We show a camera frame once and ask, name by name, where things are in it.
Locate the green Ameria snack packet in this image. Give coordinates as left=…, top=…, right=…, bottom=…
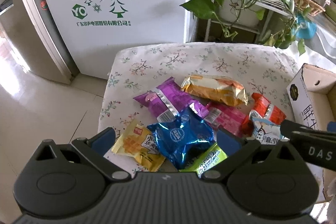
left=179, top=143, right=228, bottom=178

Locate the light blue Ameria packet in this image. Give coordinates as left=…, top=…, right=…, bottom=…
left=252, top=117, right=285, bottom=145

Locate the pink snack packet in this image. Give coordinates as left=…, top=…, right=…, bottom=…
left=204, top=101, right=247, bottom=137

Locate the yellow waffle snack packet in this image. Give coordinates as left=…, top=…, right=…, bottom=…
left=112, top=119, right=165, bottom=172

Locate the red orange snack packet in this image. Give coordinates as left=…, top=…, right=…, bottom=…
left=241, top=93, right=286, bottom=136

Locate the orange white bread packet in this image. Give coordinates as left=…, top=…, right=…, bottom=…
left=181, top=75, right=248, bottom=107

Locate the blue foil snack packet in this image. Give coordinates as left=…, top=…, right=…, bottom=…
left=147, top=107, right=215, bottom=170

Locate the purple snack packet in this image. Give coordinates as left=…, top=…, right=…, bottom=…
left=133, top=77, right=209, bottom=122

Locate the cardboard milk box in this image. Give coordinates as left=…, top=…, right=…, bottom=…
left=287, top=64, right=335, bottom=203

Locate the floral table cloth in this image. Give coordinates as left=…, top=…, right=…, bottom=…
left=97, top=41, right=326, bottom=188

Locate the blue round ornament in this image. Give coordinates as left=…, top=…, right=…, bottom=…
left=294, top=14, right=317, bottom=40

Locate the white refrigerator with tree print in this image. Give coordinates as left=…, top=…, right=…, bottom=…
left=9, top=0, right=198, bottom=85

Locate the white plant stand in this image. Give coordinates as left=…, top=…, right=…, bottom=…
left=205, top=0, right=291, bottom=42

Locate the wicker basket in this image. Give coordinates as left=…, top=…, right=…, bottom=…
left=294, top=0, right=325, bottom=17

